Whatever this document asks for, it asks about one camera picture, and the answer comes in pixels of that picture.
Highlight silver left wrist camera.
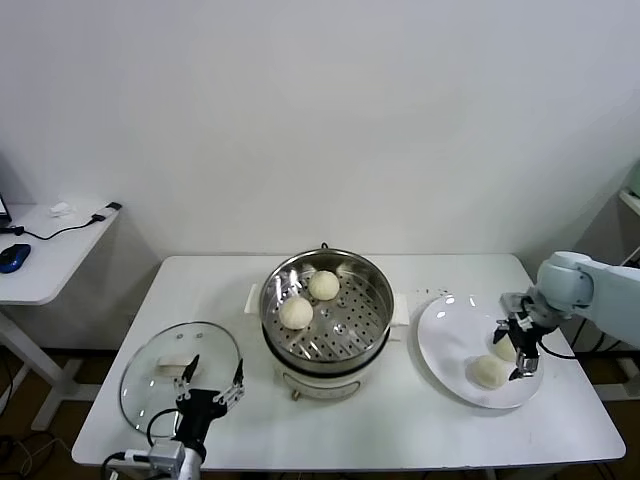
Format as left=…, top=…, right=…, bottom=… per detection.
left=124, top=439, right=186, bottom=474

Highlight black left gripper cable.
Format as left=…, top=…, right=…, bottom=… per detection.
left=147, top=408, right=181, bottom=446

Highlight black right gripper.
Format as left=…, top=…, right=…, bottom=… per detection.
left=492, top=319, right=544, bottom=382

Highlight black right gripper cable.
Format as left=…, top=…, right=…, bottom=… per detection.
left=537, top=334, right=576, bottom=359

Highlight white side table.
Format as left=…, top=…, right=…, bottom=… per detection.
left=0, top=202, right=126, bottom=432

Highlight white electric cooking pot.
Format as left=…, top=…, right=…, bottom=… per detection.
left=244, top=282, right=412, bottom=404

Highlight silver black adapter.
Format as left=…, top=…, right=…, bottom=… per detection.
left=89, top=201, right=124, bottom=226

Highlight white steamed baozi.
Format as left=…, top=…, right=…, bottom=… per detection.
left=278, top=295, right=315, bottom=330
left=307, top=269, right=341, bottom=302
left=466, top=355, right=507, bottom=390
left=492, top=337, right=519, bottom=362

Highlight glass pot lid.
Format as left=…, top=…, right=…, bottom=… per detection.
left=118, top=321, right=243, bottom=436

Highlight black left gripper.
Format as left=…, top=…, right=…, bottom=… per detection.
left=172, top=353, right=246, bottom=445

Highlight blue computer mouse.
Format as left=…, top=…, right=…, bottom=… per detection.
left=0, top=243, right=33, bottom=274

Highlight perforated steel steamer basket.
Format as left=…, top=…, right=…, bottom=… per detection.
left=259, top=248, right=396, bottom=379

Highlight white round plate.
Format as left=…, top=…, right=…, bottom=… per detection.
left=416, top=294, right=546, bottom=411

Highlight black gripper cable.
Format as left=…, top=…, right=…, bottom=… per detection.
left=537, top=334, right=576, bottom=359
left=147, top=408, right=181, bottom=446

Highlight black desk cable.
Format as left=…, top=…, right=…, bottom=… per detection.
left=0, top=214, right=109, bottom=242

